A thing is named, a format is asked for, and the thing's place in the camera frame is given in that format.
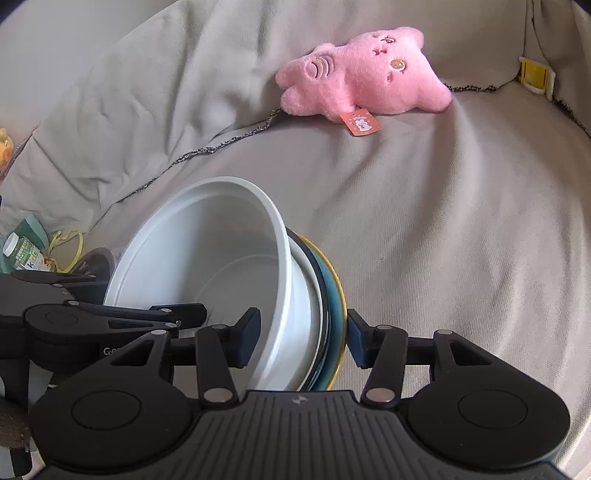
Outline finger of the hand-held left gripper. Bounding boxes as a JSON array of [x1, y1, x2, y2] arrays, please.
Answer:
[[68, 302, 208, 341], [11, 270, 105, 291]]

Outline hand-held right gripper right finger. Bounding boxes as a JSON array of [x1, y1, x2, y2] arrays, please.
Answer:
[[347, 309, 498, 408]]

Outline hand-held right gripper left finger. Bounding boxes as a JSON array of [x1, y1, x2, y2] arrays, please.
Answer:
[[111, 308, 262, 409]]

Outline white bowl with yellow rim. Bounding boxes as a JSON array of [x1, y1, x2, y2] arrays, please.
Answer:
[[295, 233, 348, 393]]

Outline blue bowl with white inside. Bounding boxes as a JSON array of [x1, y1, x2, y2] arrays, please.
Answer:
[[285, 225, 345, 391]]

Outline white plastic bowl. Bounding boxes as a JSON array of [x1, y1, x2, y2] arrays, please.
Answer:
[[102, 176, 293, 394]]

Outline yellow-green ribbon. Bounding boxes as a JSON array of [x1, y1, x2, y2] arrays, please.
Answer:
[[45, 228, 86, 274]]

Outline supplement bottle with white cap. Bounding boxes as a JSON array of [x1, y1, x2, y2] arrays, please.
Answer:
[[2, 233, 49, 273]]

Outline green towel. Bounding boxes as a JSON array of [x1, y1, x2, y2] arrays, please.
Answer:
[[0, 212, 52, 273]]

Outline pink plush toy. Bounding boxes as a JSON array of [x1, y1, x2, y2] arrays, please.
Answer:
[[276, 27, 453, 137]]

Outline yellow plastic buckle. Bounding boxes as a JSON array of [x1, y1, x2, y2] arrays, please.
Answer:
[[518, 56, 557, 101]]

